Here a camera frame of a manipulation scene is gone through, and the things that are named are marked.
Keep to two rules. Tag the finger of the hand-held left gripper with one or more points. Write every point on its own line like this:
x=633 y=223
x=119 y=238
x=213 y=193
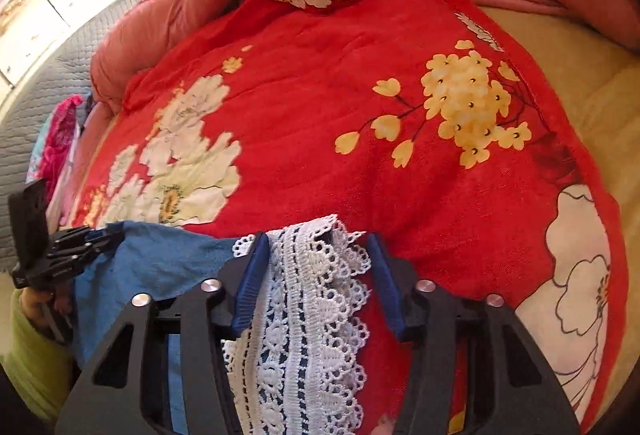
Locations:
x=85 y=239
x=65 y=267

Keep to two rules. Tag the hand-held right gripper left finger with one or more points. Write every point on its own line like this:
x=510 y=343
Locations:
x=252 y=275

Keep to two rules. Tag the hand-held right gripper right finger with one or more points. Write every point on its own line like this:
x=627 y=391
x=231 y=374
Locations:
x=387 y=285

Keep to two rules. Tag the blue denim pants with lace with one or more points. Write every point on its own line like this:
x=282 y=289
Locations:
x=165 y=260

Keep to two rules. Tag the person's green-sleeved left forearm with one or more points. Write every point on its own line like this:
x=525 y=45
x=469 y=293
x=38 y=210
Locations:
x=30 y=365

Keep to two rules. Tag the person's left hand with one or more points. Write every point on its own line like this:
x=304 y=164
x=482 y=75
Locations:
x=36 y=306

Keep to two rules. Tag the magenta patterned garment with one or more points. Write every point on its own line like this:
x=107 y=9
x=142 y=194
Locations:
x=57 y=145

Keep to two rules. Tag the grey quilted headboard cover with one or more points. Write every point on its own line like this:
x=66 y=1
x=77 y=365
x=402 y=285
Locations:
x=55 y=80

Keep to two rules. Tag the red floral blanket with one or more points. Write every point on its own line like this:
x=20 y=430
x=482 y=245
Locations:
x=325 y=115

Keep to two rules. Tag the canvas panel with thin branches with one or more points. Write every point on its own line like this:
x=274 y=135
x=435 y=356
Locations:
x=25 y=30

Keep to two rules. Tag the beige bed sheet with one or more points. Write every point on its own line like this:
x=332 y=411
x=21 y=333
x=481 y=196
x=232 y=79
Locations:
x=600 y=105

